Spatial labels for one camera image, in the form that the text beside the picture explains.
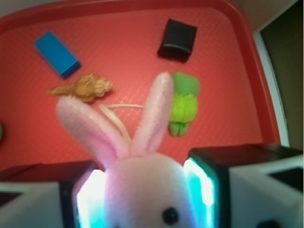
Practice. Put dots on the black folded pouch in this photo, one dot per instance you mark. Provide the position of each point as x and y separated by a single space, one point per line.
177 41

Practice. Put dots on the green knitted ball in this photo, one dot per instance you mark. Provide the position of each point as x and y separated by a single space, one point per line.
1 131

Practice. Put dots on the blue rectangular block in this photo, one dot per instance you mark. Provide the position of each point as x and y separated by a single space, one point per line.
58 56

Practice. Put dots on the green plush toy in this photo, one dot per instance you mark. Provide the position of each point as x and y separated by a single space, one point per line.
184 104

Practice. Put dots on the red plastic tray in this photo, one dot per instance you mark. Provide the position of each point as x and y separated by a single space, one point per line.
119 40

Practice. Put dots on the pink plush bunny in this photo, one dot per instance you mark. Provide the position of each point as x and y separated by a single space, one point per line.
143 187

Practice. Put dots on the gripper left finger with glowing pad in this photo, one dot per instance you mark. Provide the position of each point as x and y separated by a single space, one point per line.
54 195

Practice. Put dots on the golden conch shell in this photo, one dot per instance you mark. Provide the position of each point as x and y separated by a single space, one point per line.
87 88

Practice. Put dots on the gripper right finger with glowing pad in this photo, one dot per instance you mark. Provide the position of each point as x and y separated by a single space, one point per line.
247 186

